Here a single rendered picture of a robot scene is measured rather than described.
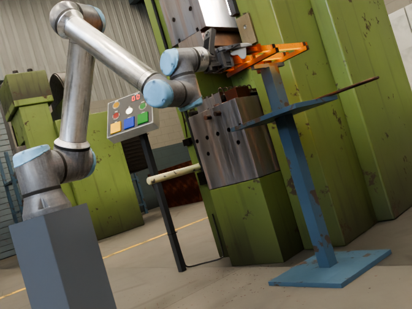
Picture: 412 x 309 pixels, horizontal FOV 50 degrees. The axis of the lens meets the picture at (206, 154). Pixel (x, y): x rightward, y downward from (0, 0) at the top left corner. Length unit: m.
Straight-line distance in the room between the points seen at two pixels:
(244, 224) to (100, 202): 4.92
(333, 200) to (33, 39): 9.81
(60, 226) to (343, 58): 1.84
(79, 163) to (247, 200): 0.98
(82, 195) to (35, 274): 5.35
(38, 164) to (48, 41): 9.84
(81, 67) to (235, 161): 1.02
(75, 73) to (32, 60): 9.40
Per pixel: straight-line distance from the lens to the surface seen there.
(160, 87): 1.42
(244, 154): 2.41
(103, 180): 7.30
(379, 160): 2.80
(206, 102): 2.62
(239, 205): 2.52
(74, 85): 1.89
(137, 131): 2.83
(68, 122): 1.93
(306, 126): 2.41
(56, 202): 1.83
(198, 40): 2.64
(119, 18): 12.76
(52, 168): 1.87
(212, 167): 2.58
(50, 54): 11.48
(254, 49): 1.88
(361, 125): 2.76
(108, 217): 7.27
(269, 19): 2.52
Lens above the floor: 0.59
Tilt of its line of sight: 2 degrees up
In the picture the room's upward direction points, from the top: 16 degrees counter-clockwise
